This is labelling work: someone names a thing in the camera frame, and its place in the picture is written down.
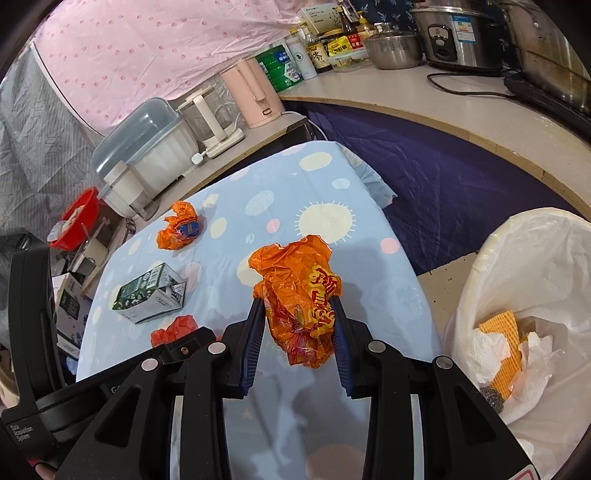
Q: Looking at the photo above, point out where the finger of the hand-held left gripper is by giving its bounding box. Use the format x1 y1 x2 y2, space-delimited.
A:
147 326 219 363

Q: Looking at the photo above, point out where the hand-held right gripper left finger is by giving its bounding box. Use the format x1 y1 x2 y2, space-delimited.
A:
55 299 267 480

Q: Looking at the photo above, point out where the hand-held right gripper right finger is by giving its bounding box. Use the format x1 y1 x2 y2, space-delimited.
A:
329 296 536 480

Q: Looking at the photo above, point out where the red wrapper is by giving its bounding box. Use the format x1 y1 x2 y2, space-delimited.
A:
150 315 200 348

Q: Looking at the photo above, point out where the large orange wrapper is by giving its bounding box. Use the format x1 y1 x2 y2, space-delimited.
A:
248 234 345 368

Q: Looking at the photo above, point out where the white paper towel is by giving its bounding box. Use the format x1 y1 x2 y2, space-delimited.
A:
464 328 511 384

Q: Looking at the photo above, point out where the orange foam net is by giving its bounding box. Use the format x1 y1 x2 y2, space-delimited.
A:
479 310 530 400

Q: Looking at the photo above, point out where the trash bin with white bag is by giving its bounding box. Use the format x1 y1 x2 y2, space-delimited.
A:
438 208 591 480

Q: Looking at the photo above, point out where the printed cardboard box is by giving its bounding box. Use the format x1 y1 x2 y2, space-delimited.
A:
53 272 93 361

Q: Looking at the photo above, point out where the green milk carton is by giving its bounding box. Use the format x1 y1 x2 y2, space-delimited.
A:
112 262 187 325

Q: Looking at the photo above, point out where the small crumpled orange wrapper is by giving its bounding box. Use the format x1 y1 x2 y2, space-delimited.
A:
156 200 201 251

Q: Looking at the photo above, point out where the red plastic basin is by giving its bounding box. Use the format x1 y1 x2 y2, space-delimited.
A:
59 187 100 251

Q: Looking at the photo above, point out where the blue dotted tablecloth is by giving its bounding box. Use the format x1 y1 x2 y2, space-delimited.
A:
76 141 444 480

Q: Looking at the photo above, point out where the grey striped cloth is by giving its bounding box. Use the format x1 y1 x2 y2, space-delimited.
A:
0 51 107 241

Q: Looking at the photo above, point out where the dark purple cloth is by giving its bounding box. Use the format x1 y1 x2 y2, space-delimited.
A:
305 104 583 273

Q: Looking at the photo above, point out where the white dish rack with lid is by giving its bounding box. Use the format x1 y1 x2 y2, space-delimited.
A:
90 98 201 217

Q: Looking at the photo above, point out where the glass electric kettle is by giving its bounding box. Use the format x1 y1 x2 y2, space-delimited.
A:
178 87 245 160

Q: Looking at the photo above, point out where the pink electric kettle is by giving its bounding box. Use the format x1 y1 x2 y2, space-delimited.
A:
219 56 286 130

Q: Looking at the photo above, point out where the green can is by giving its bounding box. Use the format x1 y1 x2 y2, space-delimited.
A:
255 45 303 93

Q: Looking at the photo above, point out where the dark sauce bottle white label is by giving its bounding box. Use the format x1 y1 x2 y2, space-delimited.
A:
305 34 333 75

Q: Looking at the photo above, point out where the pink dotted cloth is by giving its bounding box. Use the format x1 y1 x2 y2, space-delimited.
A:
32 0 324 134

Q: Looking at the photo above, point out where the yellow lidded container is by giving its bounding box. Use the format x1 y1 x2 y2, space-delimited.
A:
325 37 370 72

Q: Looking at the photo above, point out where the steel bowl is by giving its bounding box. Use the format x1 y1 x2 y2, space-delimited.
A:
362 23 423 70

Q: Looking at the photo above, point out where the dark bottle with red label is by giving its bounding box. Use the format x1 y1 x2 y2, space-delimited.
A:
339 6 366 51

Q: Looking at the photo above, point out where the black induction cooker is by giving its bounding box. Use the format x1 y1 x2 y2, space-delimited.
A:
503 74 591 130

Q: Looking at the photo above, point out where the pale cardboard box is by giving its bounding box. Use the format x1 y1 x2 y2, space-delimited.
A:
295 2 352 35

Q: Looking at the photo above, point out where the steel rice cooker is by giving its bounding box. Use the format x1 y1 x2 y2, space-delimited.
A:
411 0 509 72

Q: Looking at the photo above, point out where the navy printed cloth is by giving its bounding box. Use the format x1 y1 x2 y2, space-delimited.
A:
351 0 416 24

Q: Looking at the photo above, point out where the large steel pot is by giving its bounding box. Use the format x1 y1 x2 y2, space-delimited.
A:
499 0 591 116

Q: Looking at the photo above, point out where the black power cable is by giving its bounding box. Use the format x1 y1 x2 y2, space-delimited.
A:
427 71 518 99

